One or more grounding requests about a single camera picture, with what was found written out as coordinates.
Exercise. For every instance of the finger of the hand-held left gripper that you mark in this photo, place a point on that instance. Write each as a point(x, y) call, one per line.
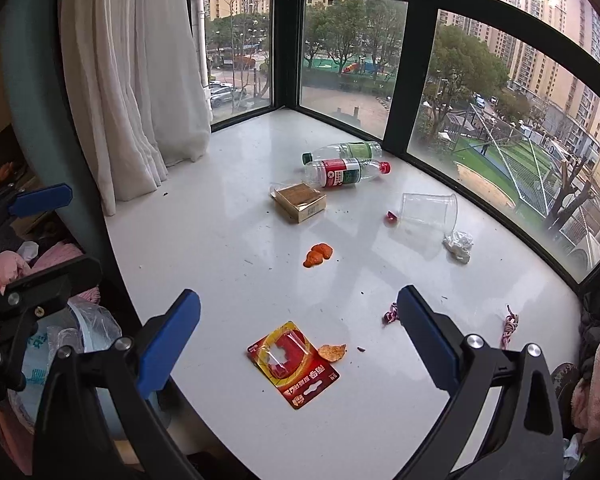
point(40, 200)
point(55, 280)

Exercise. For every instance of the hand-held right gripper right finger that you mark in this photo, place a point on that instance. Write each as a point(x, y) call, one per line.
point(427, 340)

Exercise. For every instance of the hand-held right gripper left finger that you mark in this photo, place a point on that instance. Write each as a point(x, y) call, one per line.
point(170, 340)

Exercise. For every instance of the bin with clear liner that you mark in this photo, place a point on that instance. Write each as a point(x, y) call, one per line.
point(95, 330)

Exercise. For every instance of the pink garment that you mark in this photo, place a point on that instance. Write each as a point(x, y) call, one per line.
point(60, 255)

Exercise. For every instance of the orange crisp piece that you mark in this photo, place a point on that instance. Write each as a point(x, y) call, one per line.
point(331, 352)

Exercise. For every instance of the crumpled white plastic wrap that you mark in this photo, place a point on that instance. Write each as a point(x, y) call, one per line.
point(457, 246)

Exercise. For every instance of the small red foil scrap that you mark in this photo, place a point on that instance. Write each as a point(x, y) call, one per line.
point(392, 217)

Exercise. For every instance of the clear plastic cup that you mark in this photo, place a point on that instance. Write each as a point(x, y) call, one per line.
point(425, 210)

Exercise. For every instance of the red blister card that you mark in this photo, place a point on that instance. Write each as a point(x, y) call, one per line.
point(300, 380)

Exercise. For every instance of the orange peel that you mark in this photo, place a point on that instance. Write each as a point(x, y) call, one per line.
point(320, 252)

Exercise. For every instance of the white curtain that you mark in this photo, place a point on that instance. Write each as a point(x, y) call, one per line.
point(130, 85)

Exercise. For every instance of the dark cloth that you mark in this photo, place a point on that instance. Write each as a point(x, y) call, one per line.
point(595, 320)

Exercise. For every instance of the white green cloth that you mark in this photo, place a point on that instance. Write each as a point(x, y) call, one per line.
point(574, 452)

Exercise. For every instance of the red label plastic bottle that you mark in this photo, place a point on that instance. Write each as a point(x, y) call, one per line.
point(340, 172)

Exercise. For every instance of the gold box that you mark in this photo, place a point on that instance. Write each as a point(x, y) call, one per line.
point(300, 200)

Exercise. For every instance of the green sports field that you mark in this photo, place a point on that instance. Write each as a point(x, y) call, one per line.
point(520, 160)

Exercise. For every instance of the green label plastic bottle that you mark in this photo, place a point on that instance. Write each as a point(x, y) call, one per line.
point(355, 150)

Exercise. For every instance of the apartment buildings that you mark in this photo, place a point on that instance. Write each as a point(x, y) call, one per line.
point(540, 20)

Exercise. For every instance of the dark window frame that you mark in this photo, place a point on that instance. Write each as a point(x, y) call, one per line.
point(290, 35)

